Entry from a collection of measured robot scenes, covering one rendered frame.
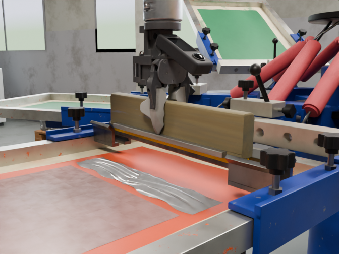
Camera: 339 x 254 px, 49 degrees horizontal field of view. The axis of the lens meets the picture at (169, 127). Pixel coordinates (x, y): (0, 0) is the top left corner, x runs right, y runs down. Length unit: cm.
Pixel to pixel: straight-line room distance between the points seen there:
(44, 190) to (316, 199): 44
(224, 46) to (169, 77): 140
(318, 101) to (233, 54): 106
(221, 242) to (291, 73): 81
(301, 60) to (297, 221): 74
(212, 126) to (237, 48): 150
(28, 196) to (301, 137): 53
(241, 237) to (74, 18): 594
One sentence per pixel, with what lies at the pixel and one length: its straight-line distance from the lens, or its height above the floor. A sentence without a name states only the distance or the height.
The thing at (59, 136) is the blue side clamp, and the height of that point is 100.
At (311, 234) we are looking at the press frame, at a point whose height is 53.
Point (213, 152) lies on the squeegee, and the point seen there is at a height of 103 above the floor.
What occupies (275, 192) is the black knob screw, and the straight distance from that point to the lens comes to 51.
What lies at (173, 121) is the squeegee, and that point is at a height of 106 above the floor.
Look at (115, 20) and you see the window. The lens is 564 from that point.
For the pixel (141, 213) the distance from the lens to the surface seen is 56.
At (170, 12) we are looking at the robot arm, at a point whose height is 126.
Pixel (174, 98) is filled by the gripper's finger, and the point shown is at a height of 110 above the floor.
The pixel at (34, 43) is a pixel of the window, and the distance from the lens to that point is 703.
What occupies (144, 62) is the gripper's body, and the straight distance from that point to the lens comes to 72.
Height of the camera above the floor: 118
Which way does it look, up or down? 11 degrees down
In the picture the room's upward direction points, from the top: straight up
